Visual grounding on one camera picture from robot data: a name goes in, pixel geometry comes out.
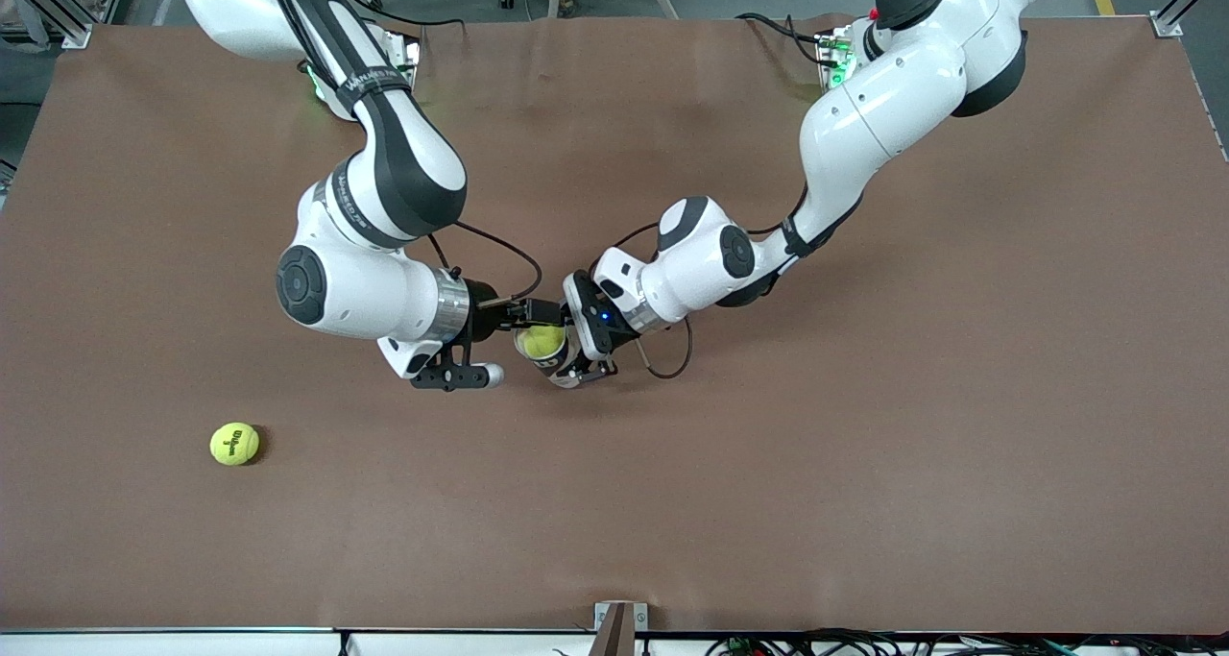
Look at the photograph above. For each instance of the paper table cover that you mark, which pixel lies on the paper table cover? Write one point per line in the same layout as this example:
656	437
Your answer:
864	445

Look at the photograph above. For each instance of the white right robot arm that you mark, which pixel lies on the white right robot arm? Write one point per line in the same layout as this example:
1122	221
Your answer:
384	291

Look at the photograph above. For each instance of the silver right base connector bracket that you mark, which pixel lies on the silver right base connector bracket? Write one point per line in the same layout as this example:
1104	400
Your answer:
413	56

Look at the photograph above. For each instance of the silver metal bracket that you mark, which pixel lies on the silver metal bracket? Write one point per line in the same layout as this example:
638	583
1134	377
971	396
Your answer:
603	618

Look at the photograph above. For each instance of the silver left base connector bracket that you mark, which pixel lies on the silver left base connector bracket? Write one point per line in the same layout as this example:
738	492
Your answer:
831	51

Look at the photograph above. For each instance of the silver base connector bracket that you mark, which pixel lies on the silver base connector bracket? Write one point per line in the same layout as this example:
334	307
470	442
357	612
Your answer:
413	56
831	51

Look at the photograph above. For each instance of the yellow tennis ball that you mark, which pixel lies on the yellow tennis ball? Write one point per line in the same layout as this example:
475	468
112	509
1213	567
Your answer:
234	444
542	342

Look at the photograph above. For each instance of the brown post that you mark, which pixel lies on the brown post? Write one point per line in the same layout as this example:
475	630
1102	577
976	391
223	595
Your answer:
614	637

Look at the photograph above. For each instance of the clear tennis ball can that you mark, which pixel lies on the clear tennis ball can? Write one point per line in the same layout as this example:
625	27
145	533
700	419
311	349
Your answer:
557	366

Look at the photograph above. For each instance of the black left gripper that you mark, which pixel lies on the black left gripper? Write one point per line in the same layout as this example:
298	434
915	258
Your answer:
580	359

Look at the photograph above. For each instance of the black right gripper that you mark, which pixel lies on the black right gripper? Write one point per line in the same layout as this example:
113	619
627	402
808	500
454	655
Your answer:
485	319

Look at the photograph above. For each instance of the aluminium frame profile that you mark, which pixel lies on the aluminium frame profile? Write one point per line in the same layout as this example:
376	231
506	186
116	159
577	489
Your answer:
1167	24
72	30

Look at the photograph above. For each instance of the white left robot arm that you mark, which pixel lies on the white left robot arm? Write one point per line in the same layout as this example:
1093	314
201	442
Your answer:
864	109

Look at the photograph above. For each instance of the black right camera mount plate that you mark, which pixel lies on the black right camera mount plate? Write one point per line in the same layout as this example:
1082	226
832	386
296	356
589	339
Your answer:
451	377

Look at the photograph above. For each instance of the white table edge rail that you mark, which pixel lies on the white table edge rail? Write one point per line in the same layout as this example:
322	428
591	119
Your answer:
192	644

